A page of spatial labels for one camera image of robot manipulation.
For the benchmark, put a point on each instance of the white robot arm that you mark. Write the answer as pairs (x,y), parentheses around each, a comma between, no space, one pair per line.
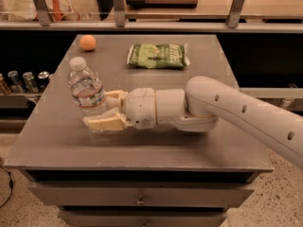
(197,108)

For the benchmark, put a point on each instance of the dark soda can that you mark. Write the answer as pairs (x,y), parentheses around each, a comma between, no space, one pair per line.
(43,78)

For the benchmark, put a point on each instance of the white orange plastic bag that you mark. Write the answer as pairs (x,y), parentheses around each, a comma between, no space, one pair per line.
(25,10)

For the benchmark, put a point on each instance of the lower grey drawer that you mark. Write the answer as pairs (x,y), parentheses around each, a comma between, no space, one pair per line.
(119,218)

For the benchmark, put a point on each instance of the silver soda can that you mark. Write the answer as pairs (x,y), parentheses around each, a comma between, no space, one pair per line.
(30,82)

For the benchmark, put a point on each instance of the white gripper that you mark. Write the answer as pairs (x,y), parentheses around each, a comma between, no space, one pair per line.
(139,108)

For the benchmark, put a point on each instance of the green jalapeno chip bag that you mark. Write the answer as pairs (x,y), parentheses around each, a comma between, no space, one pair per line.
(159,56)

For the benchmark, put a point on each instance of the middle metal shelf bracket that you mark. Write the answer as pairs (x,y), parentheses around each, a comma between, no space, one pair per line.
(119,13)

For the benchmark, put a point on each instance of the metal shelf bracket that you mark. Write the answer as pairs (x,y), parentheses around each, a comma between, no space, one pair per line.
(119,13)
(234,15)
(42,12)

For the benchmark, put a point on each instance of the blue soda can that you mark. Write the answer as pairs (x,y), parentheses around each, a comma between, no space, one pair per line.
(15,79)

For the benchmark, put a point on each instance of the clear plastic water bottle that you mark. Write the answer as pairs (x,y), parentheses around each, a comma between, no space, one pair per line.
(86,90)

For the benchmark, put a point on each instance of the left metal shelf bracket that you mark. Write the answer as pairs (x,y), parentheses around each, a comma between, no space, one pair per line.
(42,12)

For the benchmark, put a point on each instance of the upper grey drawer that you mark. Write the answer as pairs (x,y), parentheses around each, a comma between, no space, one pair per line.
(212,195)

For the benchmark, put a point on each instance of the orange ball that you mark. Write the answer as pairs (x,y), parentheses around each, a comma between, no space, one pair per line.
(88,42)

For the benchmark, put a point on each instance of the grey drawer cabinet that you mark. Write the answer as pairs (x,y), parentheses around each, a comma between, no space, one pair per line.
(151,173)

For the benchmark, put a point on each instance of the right metal shelf bracket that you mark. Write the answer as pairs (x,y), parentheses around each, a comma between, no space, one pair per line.
(234,15)

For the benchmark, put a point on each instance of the grey drawer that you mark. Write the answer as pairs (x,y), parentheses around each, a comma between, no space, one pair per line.
(212,195)
(119,218)

